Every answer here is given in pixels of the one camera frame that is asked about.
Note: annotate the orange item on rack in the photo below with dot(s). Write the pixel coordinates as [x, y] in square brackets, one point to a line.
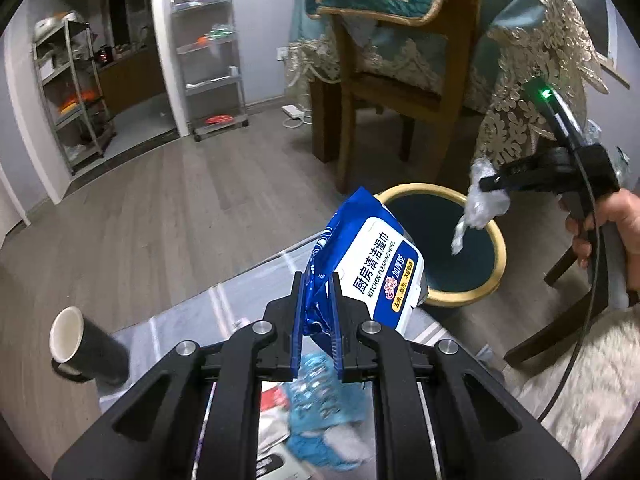
[220, 120]

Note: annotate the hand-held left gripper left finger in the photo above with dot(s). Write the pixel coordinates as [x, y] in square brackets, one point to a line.
[299, 320]

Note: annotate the dark wooden chair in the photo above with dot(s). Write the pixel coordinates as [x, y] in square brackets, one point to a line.
[550, 340]

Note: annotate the white wall socket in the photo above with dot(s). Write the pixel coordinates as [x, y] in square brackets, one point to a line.
[281, 53]

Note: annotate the light wooden chair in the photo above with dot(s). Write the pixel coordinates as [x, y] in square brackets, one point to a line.
[400, 95]

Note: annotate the wooden kitchen cabinet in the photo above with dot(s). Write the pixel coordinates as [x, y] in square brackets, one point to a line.
[132, 77]

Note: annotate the dark wooden table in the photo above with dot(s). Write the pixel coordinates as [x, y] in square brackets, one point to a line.
[325, 120]

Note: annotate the grey striped mat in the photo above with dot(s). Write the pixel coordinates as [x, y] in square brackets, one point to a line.
[225, 300]

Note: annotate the grey metal storage rack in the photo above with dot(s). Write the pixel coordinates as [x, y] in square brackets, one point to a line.
[70, 95]

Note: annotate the white red paper packet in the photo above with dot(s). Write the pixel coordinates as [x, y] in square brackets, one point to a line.
[275, 412]

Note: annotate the metal wheeled shelf rack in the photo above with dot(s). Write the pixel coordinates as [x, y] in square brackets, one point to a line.
[210, 65]

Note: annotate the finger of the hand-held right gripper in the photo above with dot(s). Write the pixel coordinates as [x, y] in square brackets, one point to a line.
[525, 169]

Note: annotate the black flat packet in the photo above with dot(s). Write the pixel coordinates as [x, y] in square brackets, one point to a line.
[280, 466]

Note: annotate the white power strip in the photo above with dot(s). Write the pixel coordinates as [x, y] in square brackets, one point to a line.
[295, 111]

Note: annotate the clear plastic wrap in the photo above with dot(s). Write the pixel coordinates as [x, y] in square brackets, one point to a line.
[477, 207]

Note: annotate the black paper cup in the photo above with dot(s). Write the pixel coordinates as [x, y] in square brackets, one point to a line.
[100, 350]

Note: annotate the light blue wrapper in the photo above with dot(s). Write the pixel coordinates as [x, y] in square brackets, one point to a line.
[320, 400]

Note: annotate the dark bin with yellow rim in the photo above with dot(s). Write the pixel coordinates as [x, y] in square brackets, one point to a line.
[440, 240]

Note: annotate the person's right hand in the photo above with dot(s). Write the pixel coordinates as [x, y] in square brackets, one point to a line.
[622, 220]

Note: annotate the beige fluffy rug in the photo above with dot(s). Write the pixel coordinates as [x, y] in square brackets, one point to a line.
[590, 390]

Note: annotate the blue wet wipes packet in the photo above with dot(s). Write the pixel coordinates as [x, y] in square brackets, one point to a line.
[375, 270]

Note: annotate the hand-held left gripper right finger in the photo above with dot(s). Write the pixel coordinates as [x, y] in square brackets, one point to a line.
[336, 320]

